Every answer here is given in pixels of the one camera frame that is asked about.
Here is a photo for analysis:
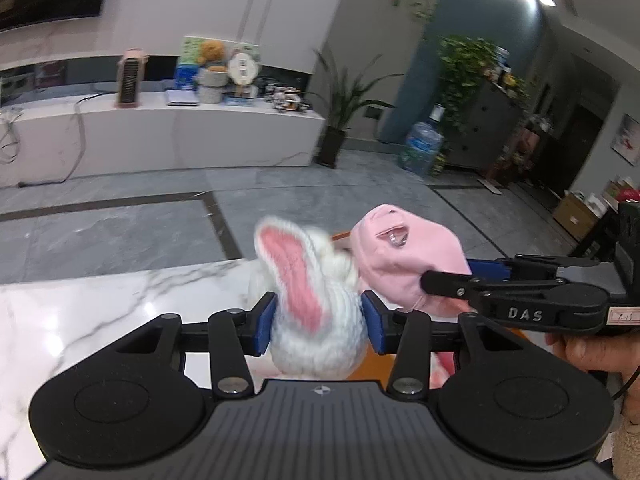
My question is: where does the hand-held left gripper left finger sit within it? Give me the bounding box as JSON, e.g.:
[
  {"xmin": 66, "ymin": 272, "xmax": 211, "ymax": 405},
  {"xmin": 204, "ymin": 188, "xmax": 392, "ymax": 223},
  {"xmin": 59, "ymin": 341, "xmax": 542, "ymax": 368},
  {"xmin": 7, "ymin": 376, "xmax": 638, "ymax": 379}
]
[{"xmin": 102, "ymin": 291, "xmax": 279, "ymax": 397}]

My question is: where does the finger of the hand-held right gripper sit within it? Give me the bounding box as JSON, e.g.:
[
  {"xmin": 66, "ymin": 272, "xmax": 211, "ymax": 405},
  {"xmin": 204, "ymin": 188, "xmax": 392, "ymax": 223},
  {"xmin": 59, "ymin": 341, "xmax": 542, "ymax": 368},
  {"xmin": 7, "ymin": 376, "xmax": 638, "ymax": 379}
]
[
  {"xmin": 421, "ymin": 269, "xmax": 570, "ymax": 305},
  {"xmin": 467, "ymin": 253, "xmax": 604, "ymax": 282}
]

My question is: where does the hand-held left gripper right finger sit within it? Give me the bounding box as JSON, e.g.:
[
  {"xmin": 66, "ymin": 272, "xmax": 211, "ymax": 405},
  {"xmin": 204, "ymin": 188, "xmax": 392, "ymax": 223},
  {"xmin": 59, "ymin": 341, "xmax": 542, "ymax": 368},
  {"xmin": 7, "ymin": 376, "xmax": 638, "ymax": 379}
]
[{"xmin": 360, "ymin": 289, "xmax": 537, "ymax": 397}]

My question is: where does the orange cardboard box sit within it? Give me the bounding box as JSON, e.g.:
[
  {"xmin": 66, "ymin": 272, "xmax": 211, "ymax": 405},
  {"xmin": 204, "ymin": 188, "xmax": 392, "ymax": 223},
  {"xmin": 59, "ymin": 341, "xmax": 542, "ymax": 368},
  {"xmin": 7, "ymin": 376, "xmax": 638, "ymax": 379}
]
[{"xmin": 330, "ymin": 230, "xmax": 532, "ymax": 387}]

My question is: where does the crochet rabbit with flowers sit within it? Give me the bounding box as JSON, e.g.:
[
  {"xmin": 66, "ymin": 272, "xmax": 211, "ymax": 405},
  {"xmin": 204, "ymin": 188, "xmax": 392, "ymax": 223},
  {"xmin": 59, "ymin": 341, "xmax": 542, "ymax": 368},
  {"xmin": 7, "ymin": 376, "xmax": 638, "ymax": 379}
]
[{"xmin": 248, "ymin": 215, "xmax": 369, "ymax": 381}]

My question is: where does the pink fabric pouch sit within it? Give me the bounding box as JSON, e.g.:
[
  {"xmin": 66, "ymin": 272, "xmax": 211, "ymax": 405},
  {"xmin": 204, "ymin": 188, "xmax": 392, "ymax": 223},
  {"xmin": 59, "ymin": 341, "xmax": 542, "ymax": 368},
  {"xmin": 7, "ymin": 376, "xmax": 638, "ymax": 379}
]
[{"xmin": 349, "ymin": 203, "xmax": 474, "ymax": 319}]

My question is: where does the person's right hand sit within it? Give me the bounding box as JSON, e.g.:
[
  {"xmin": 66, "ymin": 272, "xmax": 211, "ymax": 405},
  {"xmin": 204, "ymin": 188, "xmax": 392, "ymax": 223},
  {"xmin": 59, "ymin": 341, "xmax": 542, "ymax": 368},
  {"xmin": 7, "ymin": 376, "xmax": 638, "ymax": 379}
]
[{"xmin": 545, "ymin": 329, "xmax": 640, "ymax": 377}]

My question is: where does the brown cardboard carton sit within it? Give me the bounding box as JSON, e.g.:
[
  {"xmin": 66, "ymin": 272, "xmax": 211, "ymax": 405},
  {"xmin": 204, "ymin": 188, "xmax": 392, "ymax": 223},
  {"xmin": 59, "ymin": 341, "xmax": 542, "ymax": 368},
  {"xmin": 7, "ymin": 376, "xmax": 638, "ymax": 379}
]
[{"xmin": 552, "ymin": 191, "xmax": 609, "ymax": 241}]

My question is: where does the blue water jug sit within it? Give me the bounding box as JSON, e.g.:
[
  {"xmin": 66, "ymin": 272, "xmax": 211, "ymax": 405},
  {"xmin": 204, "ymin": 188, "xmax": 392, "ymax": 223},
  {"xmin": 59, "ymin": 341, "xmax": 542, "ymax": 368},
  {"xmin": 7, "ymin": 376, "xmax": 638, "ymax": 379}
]
[{"xmin": 397, "ymin": 121, "xmax": 446, "ymax": 177}]

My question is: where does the dark grey cabinet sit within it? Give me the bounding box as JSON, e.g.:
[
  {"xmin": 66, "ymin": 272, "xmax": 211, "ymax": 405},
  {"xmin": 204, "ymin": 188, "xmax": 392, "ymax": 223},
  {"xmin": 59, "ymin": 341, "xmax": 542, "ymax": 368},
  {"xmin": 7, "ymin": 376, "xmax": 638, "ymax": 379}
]
[{"xmin": 445, "ymin": 77, "xmax": 532, "ymax": 172}]

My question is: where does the hanging green vine plant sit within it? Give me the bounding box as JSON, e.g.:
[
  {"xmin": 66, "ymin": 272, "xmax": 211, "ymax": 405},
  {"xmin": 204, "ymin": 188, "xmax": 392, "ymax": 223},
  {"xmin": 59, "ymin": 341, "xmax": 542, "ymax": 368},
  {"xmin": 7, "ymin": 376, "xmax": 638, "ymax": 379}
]
[{"xmin": 436, "ymin": 35, "xmax": 507, "ymax": 134}]

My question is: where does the white marble media console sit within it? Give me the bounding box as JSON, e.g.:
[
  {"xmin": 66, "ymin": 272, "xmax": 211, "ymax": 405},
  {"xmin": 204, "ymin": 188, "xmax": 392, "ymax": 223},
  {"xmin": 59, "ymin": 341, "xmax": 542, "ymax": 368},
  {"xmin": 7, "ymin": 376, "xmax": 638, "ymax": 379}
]
[{"xmin": 0, "ymin": 89, "xmax": 327, "ymax": 189}]

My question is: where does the potted long-leaf plant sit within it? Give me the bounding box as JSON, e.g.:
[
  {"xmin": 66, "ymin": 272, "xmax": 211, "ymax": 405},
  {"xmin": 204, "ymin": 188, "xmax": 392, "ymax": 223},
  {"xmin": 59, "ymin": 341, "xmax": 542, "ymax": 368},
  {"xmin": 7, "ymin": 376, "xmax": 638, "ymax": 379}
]
[{"xmin": 305, "ymin": 47, "xmax": 404, "ymax": 170}]

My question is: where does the black white toy pile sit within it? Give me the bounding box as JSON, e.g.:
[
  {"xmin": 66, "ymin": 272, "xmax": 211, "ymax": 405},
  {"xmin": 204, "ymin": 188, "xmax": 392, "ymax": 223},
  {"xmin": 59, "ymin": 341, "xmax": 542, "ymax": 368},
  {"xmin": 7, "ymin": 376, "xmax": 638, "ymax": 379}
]
[{"xmin": 264, "ymin": 84, "xmax": 314, "ymax": 114}]

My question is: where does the silver laptop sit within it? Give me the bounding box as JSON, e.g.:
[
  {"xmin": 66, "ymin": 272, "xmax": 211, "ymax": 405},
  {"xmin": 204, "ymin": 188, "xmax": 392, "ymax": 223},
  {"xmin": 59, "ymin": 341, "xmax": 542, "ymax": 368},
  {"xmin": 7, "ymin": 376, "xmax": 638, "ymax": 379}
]
[{"xmin": 165, "ymin": 89, "xmax": 201, "ymax": 107}]

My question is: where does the white knitted pot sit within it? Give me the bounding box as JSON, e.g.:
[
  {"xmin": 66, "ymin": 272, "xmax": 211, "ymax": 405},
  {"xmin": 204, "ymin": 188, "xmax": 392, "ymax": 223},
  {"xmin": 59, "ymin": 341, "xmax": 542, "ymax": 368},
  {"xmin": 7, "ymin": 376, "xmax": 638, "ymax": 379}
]
[{"xmin": 197, "ymin": 67, "xmax": 229, "ymax": 105}]

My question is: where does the round paper fan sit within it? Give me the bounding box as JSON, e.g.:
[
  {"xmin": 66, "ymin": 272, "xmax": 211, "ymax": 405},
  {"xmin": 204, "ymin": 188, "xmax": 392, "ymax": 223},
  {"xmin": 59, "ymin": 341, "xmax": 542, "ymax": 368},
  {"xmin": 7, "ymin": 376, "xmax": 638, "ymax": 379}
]
[{"xmin": 227, "ymin": 50, "xmax": 261, "ymax": 99}]

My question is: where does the brown teddy bear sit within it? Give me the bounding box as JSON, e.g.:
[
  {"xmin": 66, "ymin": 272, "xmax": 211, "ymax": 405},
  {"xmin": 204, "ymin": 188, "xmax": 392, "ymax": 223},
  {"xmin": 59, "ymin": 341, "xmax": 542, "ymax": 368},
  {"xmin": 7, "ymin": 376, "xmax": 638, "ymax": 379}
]
[{"xmin": 196, "ymin": 40, "xmax": 226, "ymax": 72}]

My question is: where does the pink desktop heater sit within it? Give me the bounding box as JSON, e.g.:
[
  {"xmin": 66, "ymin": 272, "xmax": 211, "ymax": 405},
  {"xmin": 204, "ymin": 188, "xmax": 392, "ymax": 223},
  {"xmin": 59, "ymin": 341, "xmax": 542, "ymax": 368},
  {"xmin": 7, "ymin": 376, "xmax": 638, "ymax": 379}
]
[{"xmin": 116, "ymin": 48, "xmax": 150, "ymax": 110}]

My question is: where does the framed wall picture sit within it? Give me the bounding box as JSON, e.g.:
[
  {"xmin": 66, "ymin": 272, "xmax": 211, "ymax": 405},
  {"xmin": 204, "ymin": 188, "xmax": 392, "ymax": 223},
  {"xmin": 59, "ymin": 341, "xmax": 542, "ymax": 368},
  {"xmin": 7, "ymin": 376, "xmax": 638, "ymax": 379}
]
[{"xmin": 610, "ymin": 113, "xmax": 640, "ymax": 166}]

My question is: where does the black power cable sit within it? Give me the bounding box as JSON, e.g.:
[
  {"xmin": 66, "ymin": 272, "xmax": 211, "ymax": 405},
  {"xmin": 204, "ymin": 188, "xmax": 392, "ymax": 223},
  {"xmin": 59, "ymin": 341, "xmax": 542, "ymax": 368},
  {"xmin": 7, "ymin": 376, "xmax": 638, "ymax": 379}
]
[{"xmin": 0, "ymin": 91, "xmax": 122, "ymax": 188}]

